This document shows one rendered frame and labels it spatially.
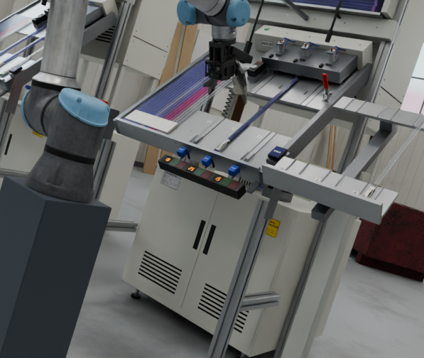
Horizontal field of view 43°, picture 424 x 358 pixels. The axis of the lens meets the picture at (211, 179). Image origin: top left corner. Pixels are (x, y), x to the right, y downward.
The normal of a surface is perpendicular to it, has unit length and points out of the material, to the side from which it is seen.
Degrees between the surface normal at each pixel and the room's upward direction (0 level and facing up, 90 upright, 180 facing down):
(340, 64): 44
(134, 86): 90
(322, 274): 90
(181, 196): 90
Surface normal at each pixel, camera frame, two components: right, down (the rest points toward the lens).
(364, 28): -0.57, -0.11
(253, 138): -0.18, -0.76
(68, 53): 0.55, 0.26
